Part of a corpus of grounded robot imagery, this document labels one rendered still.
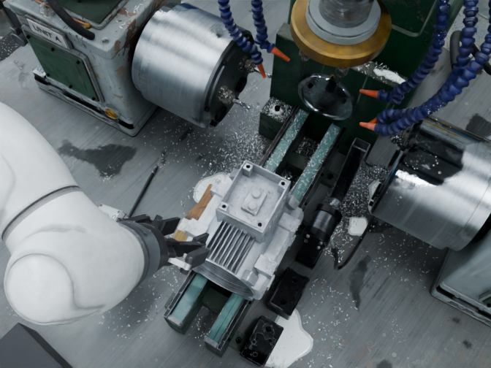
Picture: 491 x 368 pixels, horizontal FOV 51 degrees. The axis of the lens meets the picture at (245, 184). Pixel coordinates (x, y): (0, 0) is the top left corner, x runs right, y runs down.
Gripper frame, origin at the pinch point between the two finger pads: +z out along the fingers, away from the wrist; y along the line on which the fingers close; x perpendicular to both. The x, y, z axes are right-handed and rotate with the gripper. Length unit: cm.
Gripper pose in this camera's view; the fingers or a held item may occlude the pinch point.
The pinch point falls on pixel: (183, 234)
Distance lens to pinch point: 90.8
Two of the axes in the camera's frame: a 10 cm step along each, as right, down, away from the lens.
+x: -4.4, 8.9, 1.3
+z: 2.3, -0.3, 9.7
